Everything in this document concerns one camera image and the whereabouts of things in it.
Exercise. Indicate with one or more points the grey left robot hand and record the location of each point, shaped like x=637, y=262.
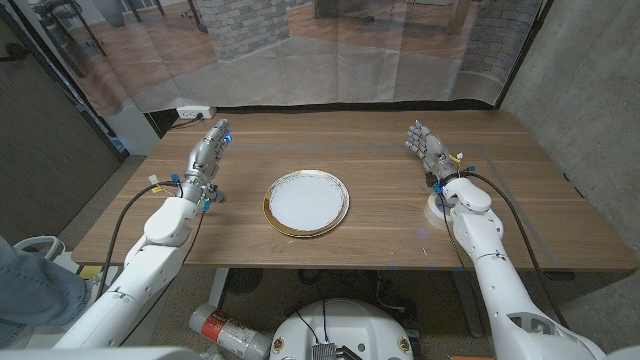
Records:
x=205, y=155

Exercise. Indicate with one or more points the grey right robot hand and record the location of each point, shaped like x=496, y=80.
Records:
x=432, y=150

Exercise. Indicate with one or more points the small blue toy camera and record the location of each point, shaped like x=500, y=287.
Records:
x=216, y=194

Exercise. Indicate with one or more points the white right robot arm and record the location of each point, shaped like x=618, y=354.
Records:
x=490, y=265

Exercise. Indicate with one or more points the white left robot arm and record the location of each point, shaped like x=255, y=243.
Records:
x=150, y=260

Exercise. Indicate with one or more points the white paper plate gold rim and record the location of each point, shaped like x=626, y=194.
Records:
x=306, y=202

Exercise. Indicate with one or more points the white power strip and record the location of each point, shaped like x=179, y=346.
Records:
x=195, y=111

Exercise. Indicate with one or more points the white tape roll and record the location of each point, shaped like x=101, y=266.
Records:
x=431, y=212

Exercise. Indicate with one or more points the wooden table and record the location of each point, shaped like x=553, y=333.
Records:
x=350, y=147

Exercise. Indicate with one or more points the black round fan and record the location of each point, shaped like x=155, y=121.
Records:
x=243, y=281

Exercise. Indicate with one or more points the white table leg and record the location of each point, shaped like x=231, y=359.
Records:
x=219, y=287

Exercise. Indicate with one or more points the printed room backdrop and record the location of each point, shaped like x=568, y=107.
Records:
x=325, y=60

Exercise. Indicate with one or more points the grey table leg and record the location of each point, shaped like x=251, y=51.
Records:
x=467, y=300

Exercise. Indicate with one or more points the white cylinder with red label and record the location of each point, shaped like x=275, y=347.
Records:
x=230, y=332

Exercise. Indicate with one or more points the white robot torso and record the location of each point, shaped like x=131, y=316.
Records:
x=345, y=325

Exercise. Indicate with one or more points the person in blue jeans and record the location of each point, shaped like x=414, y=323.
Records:
x=35, y=295

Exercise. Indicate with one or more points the grey perforated wall panel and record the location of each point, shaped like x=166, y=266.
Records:
x=45, y=150

